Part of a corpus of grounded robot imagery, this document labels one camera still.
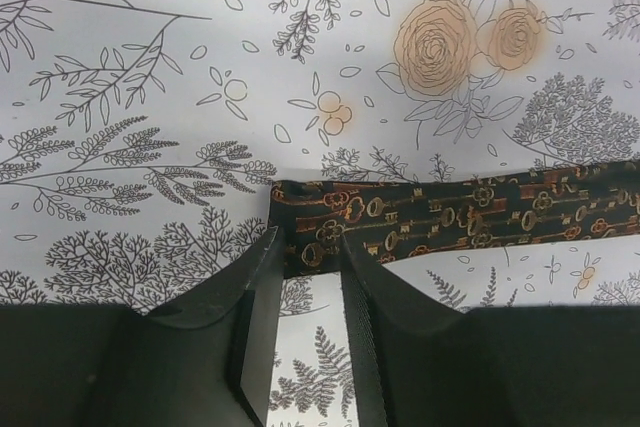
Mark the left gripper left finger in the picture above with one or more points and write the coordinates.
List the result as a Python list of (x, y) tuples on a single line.
[(204, 358)]

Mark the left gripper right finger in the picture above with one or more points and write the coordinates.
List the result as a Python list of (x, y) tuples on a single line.
[(416, 362)]

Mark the black tie with gold keys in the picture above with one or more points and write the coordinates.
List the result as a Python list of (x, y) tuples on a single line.
[(394, 221)]

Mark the floral patterned table mat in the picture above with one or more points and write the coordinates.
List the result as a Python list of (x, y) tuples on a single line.
[(140, 140)]

